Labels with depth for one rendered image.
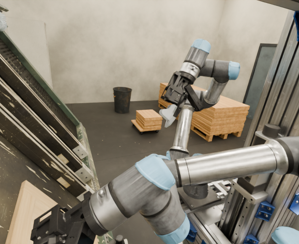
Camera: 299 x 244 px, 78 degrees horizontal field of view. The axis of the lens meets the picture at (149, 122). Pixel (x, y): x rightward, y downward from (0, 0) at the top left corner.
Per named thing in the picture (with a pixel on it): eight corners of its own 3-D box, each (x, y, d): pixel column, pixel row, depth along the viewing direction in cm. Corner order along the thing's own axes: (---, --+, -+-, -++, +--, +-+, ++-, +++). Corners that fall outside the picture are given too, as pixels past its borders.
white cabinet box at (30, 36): (55, 122, 422) (43, 21, 343) (25, 124, 398) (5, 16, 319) (55, 113, 471) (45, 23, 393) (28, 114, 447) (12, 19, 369)
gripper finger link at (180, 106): (169, 115, 72) (179, 96, 72) (173, 117, 72) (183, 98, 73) (173, 115, 67) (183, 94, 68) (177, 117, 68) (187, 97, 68)
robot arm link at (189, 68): (194, 74, 77) (204, 69, 69) (190, 83, 77) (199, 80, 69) (179, 65, 76) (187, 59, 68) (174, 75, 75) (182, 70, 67)
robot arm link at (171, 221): (185, 198, 48) (166, 168, 44) (197, 241, 37) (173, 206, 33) (158, 210, 49) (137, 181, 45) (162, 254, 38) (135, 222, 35)
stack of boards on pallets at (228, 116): (241, 136, 445) (250, 105, 415) (207, 142, 402) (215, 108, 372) (183, 104, 648) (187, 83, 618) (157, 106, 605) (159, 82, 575)
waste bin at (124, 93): (133, 113, 522) (134, 91, 497) (114, 114, 500) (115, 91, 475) (127, 107, 567) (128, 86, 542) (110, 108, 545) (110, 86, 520)
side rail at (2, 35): (71, 129, 215) (80, 123, 216) (-12, 35, 155) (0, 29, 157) (71, 126, 221) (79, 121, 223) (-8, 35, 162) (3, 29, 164)
